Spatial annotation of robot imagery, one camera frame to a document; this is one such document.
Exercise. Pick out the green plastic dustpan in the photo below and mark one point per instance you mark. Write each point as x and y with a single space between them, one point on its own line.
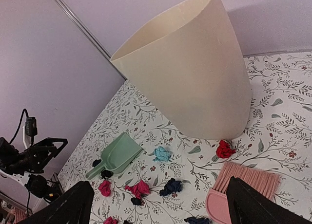
116 156

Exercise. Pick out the cream plastic waste bin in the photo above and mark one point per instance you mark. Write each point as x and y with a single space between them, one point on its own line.
188 63

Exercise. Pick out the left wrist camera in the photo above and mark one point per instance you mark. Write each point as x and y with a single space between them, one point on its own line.
29 131

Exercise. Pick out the left aluminium frame post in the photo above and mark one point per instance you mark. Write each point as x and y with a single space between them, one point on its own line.
83 28

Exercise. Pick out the navy paper scrap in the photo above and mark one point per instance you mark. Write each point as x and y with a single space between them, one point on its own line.
96 162
195 220
172 186

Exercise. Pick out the magenta paper scrap front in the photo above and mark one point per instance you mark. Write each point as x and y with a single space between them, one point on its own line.
111 220

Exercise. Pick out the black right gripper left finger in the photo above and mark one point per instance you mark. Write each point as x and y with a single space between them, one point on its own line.
72 207

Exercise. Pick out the light blue paper scrap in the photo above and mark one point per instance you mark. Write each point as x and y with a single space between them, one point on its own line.
161 154

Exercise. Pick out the small black paper scrap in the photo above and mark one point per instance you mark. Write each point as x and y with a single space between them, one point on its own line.
136 201

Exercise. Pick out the red paper scrap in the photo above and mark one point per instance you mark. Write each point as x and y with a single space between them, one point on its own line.
224 150

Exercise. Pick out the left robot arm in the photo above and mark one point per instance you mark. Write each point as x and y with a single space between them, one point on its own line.
36 185

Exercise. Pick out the pink hand brush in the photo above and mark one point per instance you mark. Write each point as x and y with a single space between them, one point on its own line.
216 202

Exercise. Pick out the floral tablecloth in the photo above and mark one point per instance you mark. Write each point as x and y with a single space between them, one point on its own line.
277 139

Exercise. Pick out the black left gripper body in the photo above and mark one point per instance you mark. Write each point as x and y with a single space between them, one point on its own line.
31 160

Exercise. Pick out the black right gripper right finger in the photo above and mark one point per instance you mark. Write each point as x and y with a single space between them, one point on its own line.
248 206

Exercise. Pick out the magenta paper scrap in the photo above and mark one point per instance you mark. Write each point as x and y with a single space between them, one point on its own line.
139 189
105 188
111 220

